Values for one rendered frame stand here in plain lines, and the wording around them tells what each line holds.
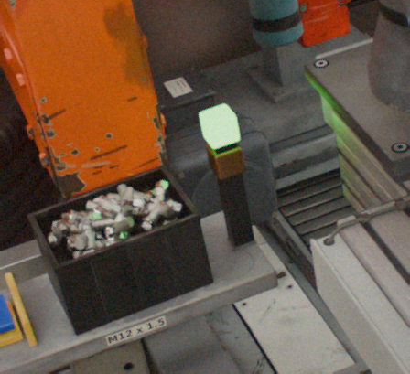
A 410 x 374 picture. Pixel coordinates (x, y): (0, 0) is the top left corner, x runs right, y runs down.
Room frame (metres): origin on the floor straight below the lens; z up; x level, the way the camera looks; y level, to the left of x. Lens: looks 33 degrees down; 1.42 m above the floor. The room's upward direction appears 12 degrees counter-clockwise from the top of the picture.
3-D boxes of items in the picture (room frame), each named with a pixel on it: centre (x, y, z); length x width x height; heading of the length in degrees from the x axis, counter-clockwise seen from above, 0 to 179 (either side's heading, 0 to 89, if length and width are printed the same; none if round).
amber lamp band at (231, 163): (1.29, -0.03, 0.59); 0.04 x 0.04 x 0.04; 13
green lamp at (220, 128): (1.29, -0.03, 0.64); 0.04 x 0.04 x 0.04; 13
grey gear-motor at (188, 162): (1.79, 0.01, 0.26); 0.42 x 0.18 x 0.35; 13
